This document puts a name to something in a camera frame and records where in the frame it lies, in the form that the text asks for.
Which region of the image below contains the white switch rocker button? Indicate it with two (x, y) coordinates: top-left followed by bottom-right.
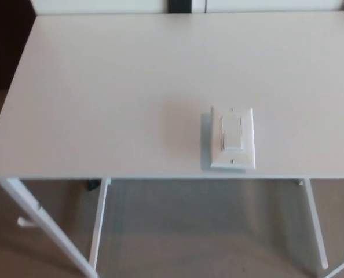
(220, 115), (245, 153)

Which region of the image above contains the white cabinet door panel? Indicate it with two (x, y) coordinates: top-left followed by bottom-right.
(36, 0), (207, 15)
(203, 0), (344, 14)

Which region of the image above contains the dark brown partition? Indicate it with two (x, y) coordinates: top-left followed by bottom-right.
(0, 0), (36, 91)

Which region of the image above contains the white light switch plate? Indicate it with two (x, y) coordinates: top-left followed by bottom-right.
(209, 105), (257, 171)

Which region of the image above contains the black wall box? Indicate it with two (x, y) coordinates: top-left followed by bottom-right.
(167, 0), (193, 14)

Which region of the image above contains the white table leg frame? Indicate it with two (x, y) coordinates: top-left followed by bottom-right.
(0, 178), (112, 278)
(295, 178), (344, 278)

